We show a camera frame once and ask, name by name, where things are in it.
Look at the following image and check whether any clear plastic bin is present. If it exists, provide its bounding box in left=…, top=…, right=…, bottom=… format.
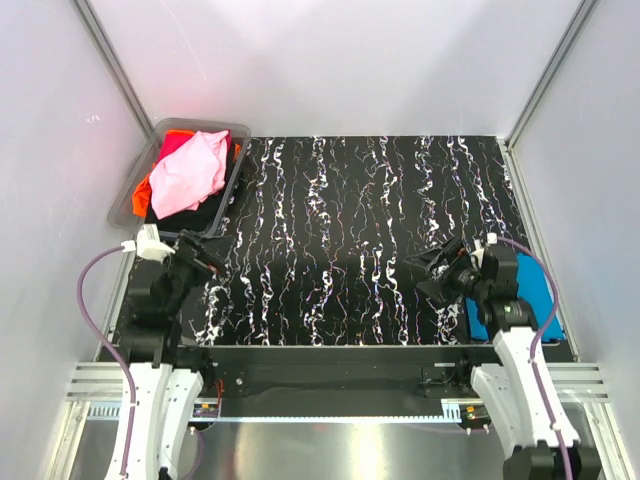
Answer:
left=107, top=118, right=251, bottom=241

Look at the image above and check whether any magenta folded t shirt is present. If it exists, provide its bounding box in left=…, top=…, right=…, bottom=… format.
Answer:
left=157, top=132, right=193, bottom=163

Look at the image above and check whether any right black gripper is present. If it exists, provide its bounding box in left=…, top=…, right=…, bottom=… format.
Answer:
left=404, top=236, right=489, bottom=308

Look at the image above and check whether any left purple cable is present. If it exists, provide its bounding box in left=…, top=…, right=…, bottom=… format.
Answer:
left=75, top=243, right=139, bottom=476

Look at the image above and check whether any purple cable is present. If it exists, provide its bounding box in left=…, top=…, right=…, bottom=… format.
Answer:
left=492, top=235, right=576, bottom=480
left=75, top=243, right=139, bottom=476

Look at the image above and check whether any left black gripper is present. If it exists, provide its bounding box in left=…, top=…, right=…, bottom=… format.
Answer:
left=160, top=229, right=235, bottom=315

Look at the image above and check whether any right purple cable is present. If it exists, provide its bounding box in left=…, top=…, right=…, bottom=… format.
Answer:
left=492, top=235, right=576, bottom=480

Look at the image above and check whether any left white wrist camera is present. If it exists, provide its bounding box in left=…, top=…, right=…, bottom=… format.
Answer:
left=121, top=224, right=175, bottom=263

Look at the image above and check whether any black t shirt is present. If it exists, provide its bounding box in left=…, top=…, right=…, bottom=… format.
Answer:
left=145, top=141, right=242, bottom=238

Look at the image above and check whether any orange t shirt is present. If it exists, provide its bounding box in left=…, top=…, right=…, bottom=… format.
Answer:
left=130, top=128, right=243, bottom=219

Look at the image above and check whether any white slotted cable duct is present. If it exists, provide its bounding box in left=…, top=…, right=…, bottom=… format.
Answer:
left=87, top=402, right=464, bottom=424

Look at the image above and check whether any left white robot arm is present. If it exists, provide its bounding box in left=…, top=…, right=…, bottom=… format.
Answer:
left=106, top=225, right=234, bottom=479

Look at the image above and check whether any pink t shirt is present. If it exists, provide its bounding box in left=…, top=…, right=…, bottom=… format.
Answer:
left=148, top=129, right=232, bottom=220

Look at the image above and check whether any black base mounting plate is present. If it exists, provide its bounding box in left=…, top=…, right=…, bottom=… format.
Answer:
left=177, top=346, right=498, bottom=413

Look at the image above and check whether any black marbled table mat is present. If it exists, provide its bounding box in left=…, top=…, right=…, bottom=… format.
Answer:
left=181, top=136, right=526, bottom=347

